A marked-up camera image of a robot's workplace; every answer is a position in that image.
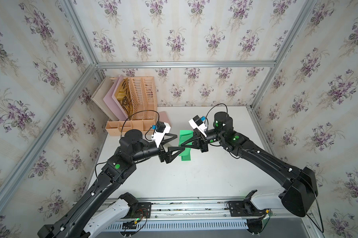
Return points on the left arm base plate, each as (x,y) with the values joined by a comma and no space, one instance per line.
(139,210)

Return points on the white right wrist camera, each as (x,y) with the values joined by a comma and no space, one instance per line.
(199,123)

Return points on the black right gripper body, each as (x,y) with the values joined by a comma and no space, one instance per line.
(203,144)

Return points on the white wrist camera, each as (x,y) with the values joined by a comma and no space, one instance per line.
(199,123)
(160,130)

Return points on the pink folder board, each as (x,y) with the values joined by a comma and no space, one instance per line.
(114,109)

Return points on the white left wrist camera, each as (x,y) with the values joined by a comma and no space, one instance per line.
(160,130)

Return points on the yellow black patterned book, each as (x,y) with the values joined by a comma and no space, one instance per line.
(122,96)

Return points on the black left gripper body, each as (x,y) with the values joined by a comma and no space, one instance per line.
(162,156)

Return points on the green square paper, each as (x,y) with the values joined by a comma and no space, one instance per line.
(184,135)
(186,155)

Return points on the peach plastic file organizer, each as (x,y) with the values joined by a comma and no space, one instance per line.
(144,101)

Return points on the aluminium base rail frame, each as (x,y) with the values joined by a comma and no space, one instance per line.
(211,214)

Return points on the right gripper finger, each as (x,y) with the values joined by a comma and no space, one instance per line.
(197,135)
(191,143)

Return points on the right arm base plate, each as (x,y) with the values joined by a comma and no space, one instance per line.
(244,209)

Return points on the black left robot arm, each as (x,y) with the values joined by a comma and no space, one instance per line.
(83,221)

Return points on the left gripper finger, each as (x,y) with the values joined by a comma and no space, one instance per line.
(173,152)
(168,137)

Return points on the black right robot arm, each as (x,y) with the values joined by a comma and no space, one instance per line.
(227,130)

